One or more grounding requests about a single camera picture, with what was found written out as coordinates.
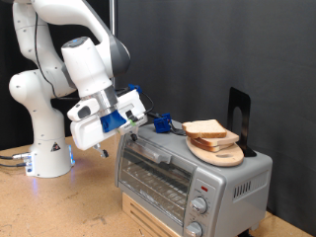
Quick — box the glass oven door with handle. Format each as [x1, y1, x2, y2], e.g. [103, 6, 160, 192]
[116, 132, 198, 229]

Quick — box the black metal bookend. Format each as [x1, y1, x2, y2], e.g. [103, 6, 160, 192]
[226, 87, 258, 158]

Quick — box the silver oven knob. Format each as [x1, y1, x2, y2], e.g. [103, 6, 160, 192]
[191, 197, 208, 215]
[186, 221, 203, 237]

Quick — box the black camera cable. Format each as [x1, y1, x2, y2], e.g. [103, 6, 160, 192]
[34, 13, 155, 116]

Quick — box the silver toaster oven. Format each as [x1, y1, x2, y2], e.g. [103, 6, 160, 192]
[114, 119, 274, 237]

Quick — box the black base cable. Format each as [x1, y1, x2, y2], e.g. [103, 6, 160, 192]
[0, 152, 33, 161]
[0, 161, 29, 169]

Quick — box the metal pole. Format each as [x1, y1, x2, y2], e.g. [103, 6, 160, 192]
[109, 0, 119, 89]

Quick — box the spatula with blue grip block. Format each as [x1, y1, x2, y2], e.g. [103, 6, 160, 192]
[146, 111, 188, 137]

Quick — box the blue cable clip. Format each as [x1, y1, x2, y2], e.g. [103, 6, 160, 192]
[127, 83, 143, 95]

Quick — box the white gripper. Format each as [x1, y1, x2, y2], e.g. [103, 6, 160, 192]
[69, 89, 148, 159]

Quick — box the wooden cutting board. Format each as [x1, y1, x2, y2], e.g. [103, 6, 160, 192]
[185, 136, 245, 168]

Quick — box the metal oven rack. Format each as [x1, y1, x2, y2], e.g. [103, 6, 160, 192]
[122, 161, 193, 215]

